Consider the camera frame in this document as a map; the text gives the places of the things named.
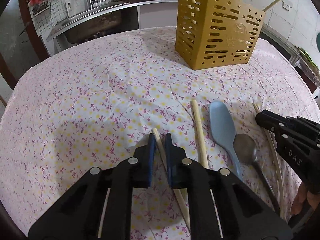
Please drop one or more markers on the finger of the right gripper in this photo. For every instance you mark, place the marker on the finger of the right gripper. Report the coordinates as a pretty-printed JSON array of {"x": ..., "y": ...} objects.
[{"x": 273, "y": 122}]

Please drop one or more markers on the grey metal ladle spoon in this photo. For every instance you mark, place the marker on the grey metal ladle spoon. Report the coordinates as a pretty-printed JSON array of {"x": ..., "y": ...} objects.
[{"x": 246, "y": 150}]

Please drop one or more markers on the brown door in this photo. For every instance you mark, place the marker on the brown door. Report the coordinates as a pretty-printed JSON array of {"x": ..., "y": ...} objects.
[{"x": 21, "y": 46}]

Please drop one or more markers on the floral pink tablecloth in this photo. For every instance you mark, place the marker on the floral pink tablecloth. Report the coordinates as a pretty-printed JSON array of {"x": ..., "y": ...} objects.
[{"x": 93, "y": 104}]

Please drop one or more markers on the light blue plastic spoon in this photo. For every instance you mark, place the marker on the light blue plastic spoon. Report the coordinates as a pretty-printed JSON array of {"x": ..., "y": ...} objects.
[{"x": 223, "y": 132}]

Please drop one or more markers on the white soap bottle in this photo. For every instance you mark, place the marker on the white soap bottle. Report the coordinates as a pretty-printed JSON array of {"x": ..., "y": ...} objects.
[{"x": 69, "y": 7}]

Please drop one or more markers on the yellow plastic utensil holder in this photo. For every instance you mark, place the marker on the yellow plastic utensil holder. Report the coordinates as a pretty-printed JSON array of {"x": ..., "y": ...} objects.
[{"x": 215, "y": 33}]

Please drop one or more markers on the steel sink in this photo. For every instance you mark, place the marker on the steel sink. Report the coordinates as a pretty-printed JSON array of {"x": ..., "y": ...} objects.
[{"x": 91, "y": 21}]

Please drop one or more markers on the person's right hand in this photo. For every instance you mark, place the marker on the person's right hand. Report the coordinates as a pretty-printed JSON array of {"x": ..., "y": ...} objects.
[{"x": 303, "y": 194}]

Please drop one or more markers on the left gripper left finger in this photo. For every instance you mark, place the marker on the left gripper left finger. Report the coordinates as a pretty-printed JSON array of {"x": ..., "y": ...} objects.
[{"x": 98, "y": 205}]

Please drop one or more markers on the wooden chopstick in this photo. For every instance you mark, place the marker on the wooden chopstick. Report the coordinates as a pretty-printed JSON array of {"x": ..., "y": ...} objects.
[
  {"x": 271, "y": 5},
  {"x": 198, "y": 123}
]

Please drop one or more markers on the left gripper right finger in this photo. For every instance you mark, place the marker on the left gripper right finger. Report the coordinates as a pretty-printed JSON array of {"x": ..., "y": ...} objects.
[{"x": 221, "y": 206}]

